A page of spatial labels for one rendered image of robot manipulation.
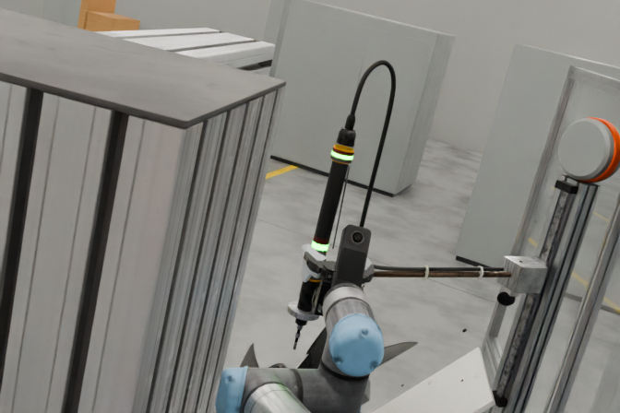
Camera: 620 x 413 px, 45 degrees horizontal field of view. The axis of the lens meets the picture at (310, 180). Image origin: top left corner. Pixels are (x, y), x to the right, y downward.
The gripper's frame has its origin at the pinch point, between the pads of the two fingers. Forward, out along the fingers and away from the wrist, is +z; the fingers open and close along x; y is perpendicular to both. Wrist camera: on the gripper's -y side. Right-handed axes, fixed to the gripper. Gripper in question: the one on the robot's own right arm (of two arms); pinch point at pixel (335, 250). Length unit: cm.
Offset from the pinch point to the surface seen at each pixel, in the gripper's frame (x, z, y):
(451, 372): 41, 32, 36
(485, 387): 44, 16, 30
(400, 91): 167, 714, 45
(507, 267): 52, 42, 10
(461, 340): 171, 343, 166
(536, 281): 59, 40, 12
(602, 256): 76, 44, 3
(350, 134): 0.0, 15.3, -18.8
